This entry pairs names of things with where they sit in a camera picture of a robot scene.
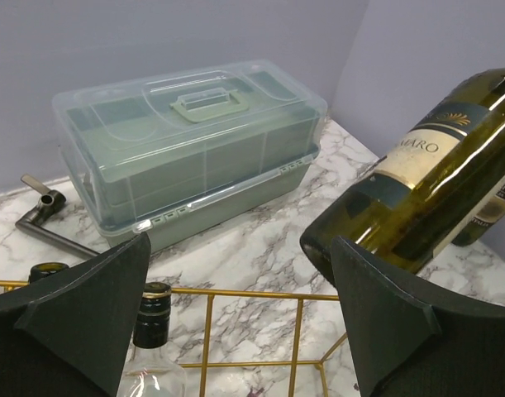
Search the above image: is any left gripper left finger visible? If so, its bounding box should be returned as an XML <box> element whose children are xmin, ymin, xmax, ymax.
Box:
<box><xmin>0</xmin><ymin>233</ymin><xmax>151</xmax><ymax>396</ymax></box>

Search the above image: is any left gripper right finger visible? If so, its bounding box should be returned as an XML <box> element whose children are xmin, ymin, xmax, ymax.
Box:
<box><xmin>331</xmin><ymin>237</ymin><xmax>505</xmax><ymax>396</ymax></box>

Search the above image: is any green wine bottle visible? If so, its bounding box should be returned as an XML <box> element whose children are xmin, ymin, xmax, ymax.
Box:
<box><xmin>452</xmin><ymin>158</ymin><xmax>505</xmax><ymax>246</ymax></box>
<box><xmin>300</xmin><ymin>68</ymin><xmax>505</xmax><ymax>281</ymax></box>
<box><xmin>28</xmin><ymin>262</ymin><xmax>69</xmax><ymax>283</ymax></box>

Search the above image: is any clear glass liquor bottle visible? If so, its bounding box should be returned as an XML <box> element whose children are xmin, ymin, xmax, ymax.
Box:
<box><xmin>117</xmin><ymin>281</ymin><xmax>186</xmax><ymax>396</ymax></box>

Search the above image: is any green plastic storage box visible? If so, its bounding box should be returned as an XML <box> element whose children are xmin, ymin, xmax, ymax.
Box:
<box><xmin>52</xmin><ymin>60</ymin><xmax>327</xmax><ymax>251</ymax></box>

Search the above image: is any gold wire wine rack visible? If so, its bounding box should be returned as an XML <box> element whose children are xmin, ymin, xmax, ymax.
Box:
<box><xmin>0</xmin><ymin>279</ymin><xmax>348</xmax><ymax>397</ymax></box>

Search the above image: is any grey metal crank handle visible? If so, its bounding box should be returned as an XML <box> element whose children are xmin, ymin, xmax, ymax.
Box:
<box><xmin>15</xmin><ymin>174</ymin><xmax>102</xmax><ymax>261</ymax></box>

